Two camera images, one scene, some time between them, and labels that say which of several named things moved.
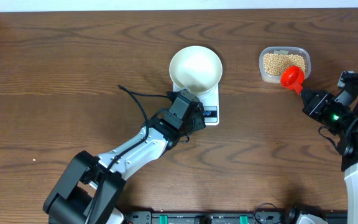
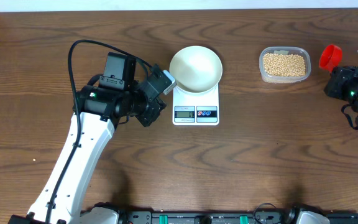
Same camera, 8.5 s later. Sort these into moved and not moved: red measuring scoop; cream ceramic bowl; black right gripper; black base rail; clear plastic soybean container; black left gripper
Moved: black left gripper; black right gripper; red measuring scoop
Not moved: clear plastic soybean container; cream ceramic bowl; black base rail
